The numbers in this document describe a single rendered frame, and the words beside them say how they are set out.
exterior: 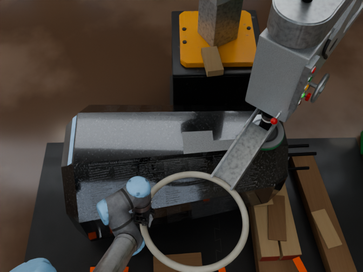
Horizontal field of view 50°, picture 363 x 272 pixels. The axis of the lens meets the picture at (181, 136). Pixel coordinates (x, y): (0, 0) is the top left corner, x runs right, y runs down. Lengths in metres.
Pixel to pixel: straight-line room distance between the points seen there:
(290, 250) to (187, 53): 1.37
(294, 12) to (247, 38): 1.22
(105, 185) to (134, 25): 2.14
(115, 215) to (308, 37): 0.94
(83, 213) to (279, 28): 1.36
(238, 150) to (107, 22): 2.40
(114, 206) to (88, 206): 0.67
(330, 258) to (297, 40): 1.62
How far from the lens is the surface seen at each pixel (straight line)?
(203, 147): 2.07
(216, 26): 2.43
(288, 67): 1.60
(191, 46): 2.56
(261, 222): 2.56
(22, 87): 3.61
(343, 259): 2.75
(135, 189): 1.50
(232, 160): 1.92
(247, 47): 2.59
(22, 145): 3.25
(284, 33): 1.47
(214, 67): 2.38
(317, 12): 1.48
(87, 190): 2.12
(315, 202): 2.83
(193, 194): 2.12
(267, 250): 2.51
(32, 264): 1.05
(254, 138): 1.95
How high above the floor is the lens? 2.58
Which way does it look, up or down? 58 degrees down
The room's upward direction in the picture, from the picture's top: straight up
